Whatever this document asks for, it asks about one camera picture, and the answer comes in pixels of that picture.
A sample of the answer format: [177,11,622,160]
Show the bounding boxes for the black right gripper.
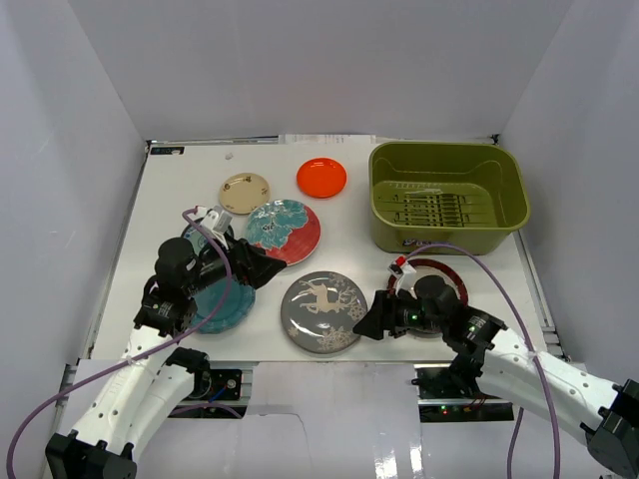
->
[352,287,446,341]

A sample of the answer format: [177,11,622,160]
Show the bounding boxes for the grey reindeer plate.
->
[280,271,368,355]

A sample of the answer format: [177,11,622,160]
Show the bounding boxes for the red rimmed beige plate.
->
[386,257,468,338]

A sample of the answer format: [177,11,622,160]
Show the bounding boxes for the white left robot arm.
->
[45,238,287,478]

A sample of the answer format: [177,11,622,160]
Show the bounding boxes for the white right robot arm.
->
[353,275,638,478]

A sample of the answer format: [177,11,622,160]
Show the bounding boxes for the olive green plastic bin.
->
[368,142,530,255]

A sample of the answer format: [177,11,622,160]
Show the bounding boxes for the teal scalloped plate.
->
[193,279,256,334]

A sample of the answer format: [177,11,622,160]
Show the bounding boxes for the red teal floral plate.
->
[245,200,321,265]

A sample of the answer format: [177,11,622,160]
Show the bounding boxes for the blue white patterned plate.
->
[181,219,236,254]

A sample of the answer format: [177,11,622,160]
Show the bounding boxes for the cream floral small plate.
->
[219,173,271,215]

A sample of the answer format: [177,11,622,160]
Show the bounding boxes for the orange round plate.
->
[296,158,347,199]

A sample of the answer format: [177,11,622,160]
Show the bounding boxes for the white paper sheets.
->
[278,134,376,145]

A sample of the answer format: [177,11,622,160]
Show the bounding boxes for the black label sticker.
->
[149,146,185,156]

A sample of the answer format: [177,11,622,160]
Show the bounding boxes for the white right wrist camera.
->
[388,255,416,278]

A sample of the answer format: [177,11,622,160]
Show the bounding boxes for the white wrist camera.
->
[388,255,416,278]
[195,206,232,249]

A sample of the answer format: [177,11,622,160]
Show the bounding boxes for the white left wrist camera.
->
[195,206,232,249]

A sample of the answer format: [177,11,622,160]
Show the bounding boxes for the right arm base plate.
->
[411,363,515,424]

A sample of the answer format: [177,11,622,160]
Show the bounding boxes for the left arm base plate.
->
[188,369,243,402]

